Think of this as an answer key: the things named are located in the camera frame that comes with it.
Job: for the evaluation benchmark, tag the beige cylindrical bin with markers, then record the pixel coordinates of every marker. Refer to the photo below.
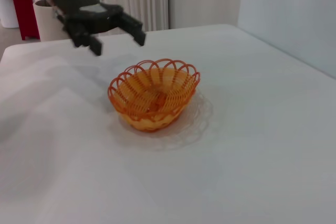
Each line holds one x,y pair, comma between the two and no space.
48,27

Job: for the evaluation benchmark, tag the white plant pot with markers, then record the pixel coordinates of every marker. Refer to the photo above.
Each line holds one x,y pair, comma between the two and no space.
8,11

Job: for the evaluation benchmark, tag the orange woven plastic basket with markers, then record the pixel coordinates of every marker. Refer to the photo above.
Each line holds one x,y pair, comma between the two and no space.
147,95

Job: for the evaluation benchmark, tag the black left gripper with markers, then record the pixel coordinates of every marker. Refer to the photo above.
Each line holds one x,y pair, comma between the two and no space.
78,6

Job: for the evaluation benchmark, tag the red cabinet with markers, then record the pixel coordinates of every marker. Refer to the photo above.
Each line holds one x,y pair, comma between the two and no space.
25,11

